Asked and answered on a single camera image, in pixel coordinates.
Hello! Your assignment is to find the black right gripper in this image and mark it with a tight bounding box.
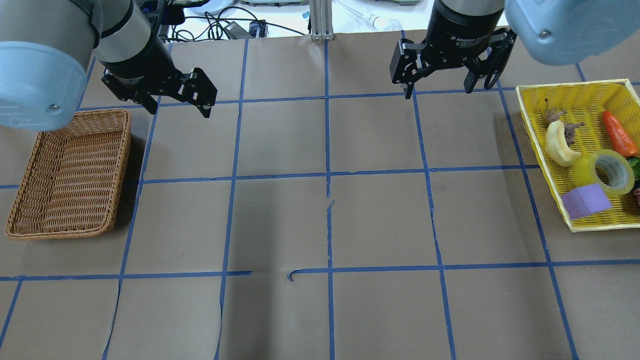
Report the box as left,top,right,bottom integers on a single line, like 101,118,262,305
390,0,517,100

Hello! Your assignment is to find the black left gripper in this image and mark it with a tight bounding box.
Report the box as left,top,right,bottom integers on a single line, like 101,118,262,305
102,60,218,119

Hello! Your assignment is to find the yellow tape roll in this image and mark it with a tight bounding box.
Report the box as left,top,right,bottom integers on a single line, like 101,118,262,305
570,149,635,198

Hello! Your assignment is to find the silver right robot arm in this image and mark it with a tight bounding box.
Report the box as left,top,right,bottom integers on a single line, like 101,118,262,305
390,0,640,100

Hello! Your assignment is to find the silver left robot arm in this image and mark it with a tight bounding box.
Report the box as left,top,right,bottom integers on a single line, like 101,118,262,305
0,0,218,132

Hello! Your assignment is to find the light bulb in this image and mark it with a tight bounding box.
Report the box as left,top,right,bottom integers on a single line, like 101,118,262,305
336,0,403,32

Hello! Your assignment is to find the black power adapter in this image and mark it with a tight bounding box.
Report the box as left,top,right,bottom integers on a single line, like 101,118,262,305
222,20,267,40

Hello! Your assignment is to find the brown wicker basket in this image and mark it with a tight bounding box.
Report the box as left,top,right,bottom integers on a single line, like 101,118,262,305
5,108,132,240

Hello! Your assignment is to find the toy banana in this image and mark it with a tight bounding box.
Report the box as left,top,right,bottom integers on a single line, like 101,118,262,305
545,121,583,167

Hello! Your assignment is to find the yellow plastic basket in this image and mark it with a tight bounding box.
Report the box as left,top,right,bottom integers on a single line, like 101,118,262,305
515,79,640,233

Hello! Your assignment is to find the orange toy carrot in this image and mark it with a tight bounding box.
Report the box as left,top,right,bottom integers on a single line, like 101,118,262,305
602,110,639,158

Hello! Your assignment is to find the purple foam block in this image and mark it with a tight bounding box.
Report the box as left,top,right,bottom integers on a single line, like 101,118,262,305
560,183,613,221

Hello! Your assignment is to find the aluminium frame post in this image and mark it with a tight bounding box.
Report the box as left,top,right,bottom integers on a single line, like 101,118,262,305
308,0,335,41

